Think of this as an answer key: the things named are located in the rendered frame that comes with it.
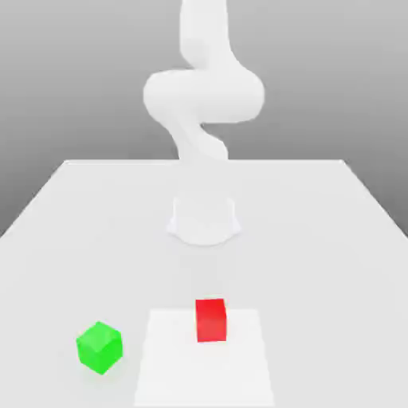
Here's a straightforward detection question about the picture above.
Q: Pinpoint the small red cube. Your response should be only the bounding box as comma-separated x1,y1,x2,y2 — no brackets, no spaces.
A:
194,297,228,344

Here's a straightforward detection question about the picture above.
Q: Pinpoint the small green cube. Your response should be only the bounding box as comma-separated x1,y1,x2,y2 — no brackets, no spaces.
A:
75,320,124,376

